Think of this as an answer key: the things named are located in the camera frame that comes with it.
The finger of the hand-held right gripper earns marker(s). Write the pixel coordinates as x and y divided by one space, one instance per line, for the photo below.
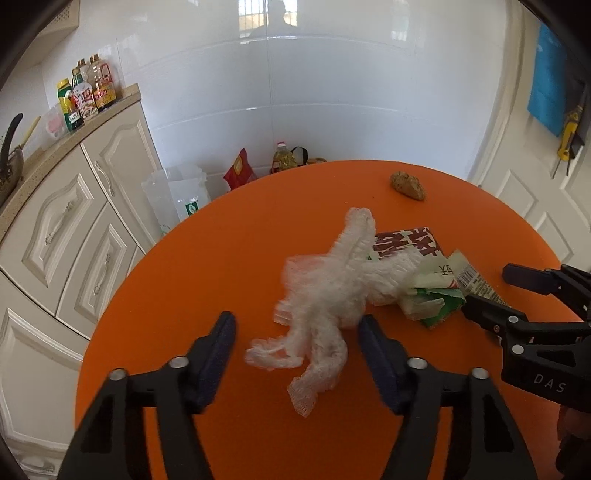
531 277
489 314

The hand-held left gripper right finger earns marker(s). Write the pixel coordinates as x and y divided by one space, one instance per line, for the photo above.
378 364

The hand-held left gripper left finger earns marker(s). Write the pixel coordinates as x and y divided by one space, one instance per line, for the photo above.
217 360

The beige barcode wrapper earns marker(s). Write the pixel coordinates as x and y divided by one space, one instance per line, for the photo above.
475 281

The green yellow wrapper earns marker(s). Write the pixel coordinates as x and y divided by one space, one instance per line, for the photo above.
431 307

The large white foam net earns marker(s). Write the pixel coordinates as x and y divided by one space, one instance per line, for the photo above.
323 295

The brown white printed packet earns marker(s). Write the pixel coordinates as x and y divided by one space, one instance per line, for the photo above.
411 241

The person's right hand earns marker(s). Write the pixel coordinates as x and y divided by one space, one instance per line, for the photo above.
575 438

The cream panel door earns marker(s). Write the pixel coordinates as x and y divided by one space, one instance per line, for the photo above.
521 194

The brown food lump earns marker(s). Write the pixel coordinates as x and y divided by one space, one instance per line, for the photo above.
408 185

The white plastic sack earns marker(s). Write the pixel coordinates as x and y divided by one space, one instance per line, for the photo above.
184 198

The red packaging bag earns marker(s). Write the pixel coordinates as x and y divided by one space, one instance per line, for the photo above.
240 170

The grey apron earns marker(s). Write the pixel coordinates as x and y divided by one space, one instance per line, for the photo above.
579 92

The blue apron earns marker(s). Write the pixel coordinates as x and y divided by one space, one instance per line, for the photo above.
547 83

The cream kitchen counter cabinet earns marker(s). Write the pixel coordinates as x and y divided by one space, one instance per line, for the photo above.
69 221

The yellow cooking oil bottle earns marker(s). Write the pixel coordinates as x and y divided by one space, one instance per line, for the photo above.
284 159

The small dark bottle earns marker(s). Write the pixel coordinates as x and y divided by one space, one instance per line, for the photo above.
74 120

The clear plastic container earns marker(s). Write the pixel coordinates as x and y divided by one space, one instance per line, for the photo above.
55 124

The metal wok with lid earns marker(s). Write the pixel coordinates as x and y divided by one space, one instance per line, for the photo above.
7 161

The brown bottle red label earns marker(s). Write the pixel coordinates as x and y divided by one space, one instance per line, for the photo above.
104 90

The yellow green bottle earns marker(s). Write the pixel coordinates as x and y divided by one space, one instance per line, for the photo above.
63 94

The cream lattice door cabinet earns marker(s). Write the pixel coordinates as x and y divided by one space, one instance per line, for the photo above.
60 23

